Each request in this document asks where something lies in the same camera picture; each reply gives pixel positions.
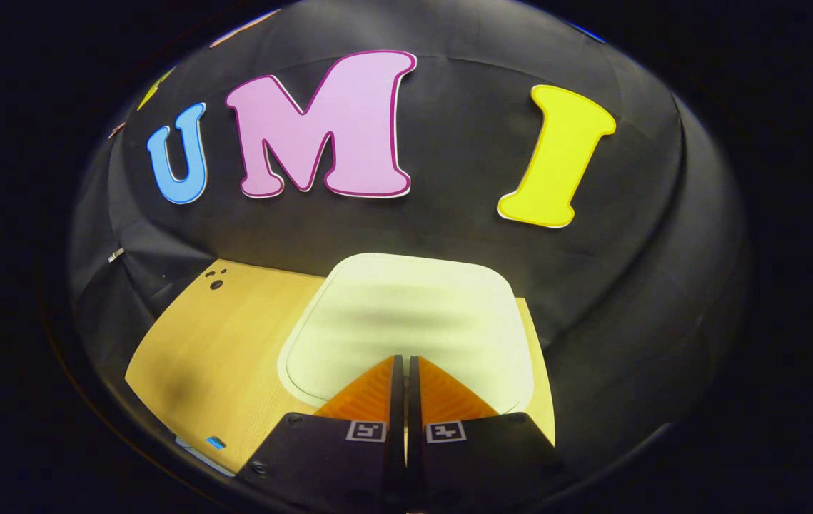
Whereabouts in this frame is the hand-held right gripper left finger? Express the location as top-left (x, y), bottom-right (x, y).
top-left (235, 355), bottom-right (407, 514)

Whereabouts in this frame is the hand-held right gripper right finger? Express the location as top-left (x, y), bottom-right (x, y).
top-left (408, 356), bottom-right (578, 514)

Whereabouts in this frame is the pale green desktop garbage bin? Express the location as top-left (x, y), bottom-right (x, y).
top-left (278, 253), bottom-right (535, 416)

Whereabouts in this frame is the wooden desktop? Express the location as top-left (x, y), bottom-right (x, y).
top-left (125, 258), bottom-right (557, 475)

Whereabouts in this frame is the black backdrop cloth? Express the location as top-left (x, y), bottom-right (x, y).
top-left (67, 0), bottom-right (757, 472)

